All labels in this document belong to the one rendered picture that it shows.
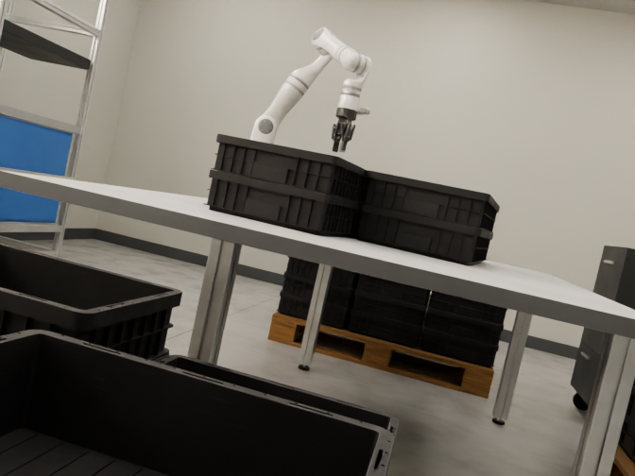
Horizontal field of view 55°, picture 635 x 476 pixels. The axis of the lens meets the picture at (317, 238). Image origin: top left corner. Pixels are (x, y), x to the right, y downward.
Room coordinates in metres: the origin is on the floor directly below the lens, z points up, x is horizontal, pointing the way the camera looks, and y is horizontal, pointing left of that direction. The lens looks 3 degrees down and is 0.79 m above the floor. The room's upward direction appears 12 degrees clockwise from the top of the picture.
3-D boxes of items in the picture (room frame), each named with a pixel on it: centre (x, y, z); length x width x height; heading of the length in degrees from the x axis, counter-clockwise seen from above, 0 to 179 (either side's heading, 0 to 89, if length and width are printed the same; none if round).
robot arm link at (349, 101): (2.28, -0.02, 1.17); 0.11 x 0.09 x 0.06; 116
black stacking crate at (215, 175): (1.94, 0.13, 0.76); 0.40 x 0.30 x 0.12; 71
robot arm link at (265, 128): (2.50, 0.30, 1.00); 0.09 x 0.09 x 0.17; 8
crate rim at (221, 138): (1.94, 0.13, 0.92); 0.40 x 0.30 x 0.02; 71
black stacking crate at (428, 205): (2.09, -0.35, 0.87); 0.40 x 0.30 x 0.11; 71
